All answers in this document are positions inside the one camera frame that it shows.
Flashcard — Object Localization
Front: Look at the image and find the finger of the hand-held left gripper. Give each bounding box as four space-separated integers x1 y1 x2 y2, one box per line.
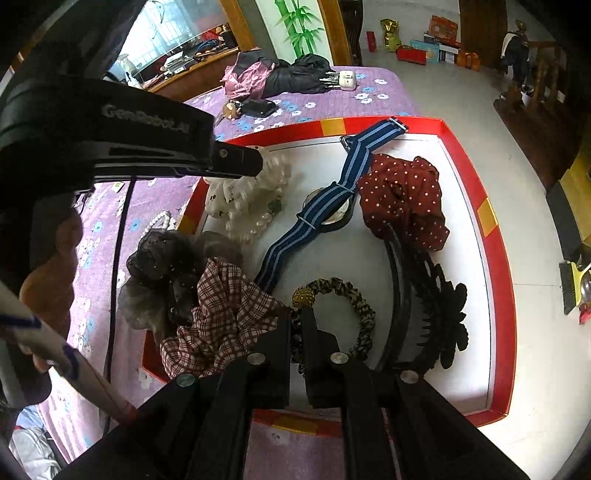
203 141 264 179

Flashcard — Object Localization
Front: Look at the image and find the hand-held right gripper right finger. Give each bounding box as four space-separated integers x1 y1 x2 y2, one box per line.
302 307 532 480

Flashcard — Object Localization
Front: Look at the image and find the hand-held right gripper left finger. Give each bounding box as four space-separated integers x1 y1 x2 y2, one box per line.
55 318 293 480

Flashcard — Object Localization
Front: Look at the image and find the white scrunchie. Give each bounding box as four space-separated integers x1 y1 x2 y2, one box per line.
204 154 293 245

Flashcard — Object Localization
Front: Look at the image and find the leopard print hair tie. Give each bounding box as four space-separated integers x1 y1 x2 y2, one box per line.
291 277 375 377

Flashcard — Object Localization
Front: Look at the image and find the red plaid scrunchie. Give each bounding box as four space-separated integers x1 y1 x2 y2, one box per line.
159 257 289 379

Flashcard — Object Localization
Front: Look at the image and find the blue striped strap watch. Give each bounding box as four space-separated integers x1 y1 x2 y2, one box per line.
254 116 409 294

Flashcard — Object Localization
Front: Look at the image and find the grey organza scrunchie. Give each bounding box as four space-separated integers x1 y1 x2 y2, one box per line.
117 230 243 330

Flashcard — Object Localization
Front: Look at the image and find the black hair claw clip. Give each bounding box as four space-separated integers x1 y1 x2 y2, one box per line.
376 224 469 374

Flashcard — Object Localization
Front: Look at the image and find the red shallow box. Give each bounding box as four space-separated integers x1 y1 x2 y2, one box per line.
139 116 517 428

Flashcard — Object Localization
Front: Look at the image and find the red polka dot scrunchie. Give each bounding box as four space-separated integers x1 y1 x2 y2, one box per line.
358 154 451 252

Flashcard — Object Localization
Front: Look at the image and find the person's left hand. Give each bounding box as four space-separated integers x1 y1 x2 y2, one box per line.
18 213 85 374

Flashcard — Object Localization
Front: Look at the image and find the pink umbrella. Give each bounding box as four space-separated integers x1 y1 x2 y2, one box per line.
221 51 278 99

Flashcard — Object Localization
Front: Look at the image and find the wooden cabinet with mirror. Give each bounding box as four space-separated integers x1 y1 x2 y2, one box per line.
106 0 259 100

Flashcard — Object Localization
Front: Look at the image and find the black umbrella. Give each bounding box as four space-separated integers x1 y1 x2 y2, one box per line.
268 53 340 95

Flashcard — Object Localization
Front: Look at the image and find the bamboo painted panel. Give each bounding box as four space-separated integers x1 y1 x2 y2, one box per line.
254 0 340 63

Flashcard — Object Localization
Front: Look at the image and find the gold gift bag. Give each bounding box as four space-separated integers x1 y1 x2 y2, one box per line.
379 18 400 52

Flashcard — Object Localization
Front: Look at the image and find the white tube with purple marks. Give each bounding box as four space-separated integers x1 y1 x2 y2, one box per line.
0 281 138 424

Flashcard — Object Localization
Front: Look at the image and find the orange gift box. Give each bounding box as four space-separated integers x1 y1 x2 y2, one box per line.
429 15 460 40

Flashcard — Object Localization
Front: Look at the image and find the yellow broom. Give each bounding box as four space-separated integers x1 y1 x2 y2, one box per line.
558 258 591 319

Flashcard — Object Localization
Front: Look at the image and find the wooden stair railing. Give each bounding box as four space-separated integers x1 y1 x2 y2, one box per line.
494 39 573 121

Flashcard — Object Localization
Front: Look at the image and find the keychain with black fob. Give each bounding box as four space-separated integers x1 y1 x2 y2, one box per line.
240 99 275 118

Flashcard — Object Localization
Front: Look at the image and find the white pearl bracelet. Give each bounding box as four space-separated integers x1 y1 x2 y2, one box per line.
145 210 178 232

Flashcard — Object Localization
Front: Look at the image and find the black cable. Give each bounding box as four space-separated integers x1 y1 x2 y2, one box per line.
102 178 136 435

